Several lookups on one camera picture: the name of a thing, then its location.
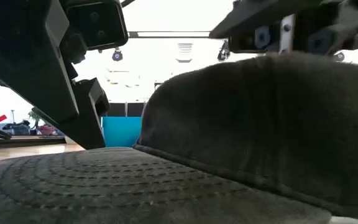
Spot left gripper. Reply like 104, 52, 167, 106
0, 0, 89, 124

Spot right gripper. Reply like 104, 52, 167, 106
209, 0, 358, 58

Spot grey-brown baseball cap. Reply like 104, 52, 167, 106
0, 51, 358, 224

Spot blue plastic bin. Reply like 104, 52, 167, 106
101, 116, 143, 148

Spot black back panel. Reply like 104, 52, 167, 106
107, 102, 146, 118

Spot green potted plant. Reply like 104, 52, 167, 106
27, 110, 44, 130

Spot dark bag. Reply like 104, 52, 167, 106
2, 120, 31, 136

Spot ceiling vent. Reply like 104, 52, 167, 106
175, 42, 195, 63

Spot hanging overhead camera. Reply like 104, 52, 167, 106
217, 39, 231, 62
111, 47, 124, 62

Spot black table frame rail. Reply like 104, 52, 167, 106
0, 134, 67, 150

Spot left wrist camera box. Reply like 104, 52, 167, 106
63, 0, 129, 51

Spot black overhead frame bar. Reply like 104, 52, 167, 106
127, 30, 211, 39

